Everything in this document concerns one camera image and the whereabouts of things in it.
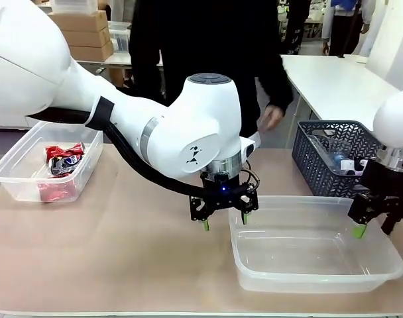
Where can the person's left forearm black sleeve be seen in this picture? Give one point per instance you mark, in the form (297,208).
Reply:
(277,89)

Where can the person's left hand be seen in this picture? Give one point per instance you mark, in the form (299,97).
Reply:
(272,117)

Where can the white plastic crate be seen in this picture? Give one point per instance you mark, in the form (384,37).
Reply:
(75,5)

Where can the clear plastic bottle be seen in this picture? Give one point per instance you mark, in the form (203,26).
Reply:
(324,149)

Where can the large white table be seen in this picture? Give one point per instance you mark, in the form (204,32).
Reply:
(337,83)

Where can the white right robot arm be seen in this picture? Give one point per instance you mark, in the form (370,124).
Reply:
(393,122)

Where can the clear plastic storage box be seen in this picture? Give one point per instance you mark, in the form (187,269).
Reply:
(119,36)

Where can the white leaning panel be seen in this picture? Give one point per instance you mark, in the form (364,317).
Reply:
(392,39)

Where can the bottle with white label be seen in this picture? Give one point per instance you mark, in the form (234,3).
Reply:
(347,164)

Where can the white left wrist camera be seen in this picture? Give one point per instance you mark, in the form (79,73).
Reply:
(251,145)

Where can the person in black top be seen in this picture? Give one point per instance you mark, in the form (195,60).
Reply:
(205,39)

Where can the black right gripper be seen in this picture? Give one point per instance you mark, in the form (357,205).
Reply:
(387,183)

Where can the dark perforated plastic basket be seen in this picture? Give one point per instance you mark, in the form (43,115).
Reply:
(307,159)

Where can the crushed Pepsi can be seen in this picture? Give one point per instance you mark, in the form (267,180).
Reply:
(69,164)

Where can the brown cardboard box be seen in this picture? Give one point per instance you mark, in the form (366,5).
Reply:
(85,20)
(93,52)
(89,36)

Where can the person in white jacket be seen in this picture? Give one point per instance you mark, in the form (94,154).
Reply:
(345,30)

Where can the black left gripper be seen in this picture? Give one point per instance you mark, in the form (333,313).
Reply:
(221,193)

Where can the white folding table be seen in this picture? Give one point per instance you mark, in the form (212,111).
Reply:
(120,59)

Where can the clear plastic container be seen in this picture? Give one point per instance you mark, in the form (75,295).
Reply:
(19,162)
(314,251)

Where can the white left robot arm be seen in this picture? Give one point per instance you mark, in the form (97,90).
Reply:
(188,132)

